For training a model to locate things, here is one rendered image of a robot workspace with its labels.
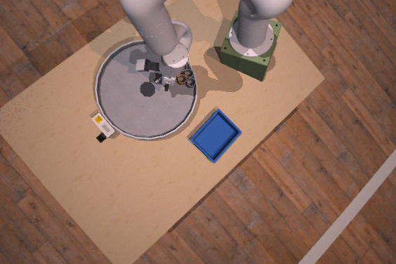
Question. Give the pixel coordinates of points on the blue shallow tray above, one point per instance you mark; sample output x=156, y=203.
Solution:
x=215, y=136

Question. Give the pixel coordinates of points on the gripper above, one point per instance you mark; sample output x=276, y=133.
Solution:
x=167, y=81

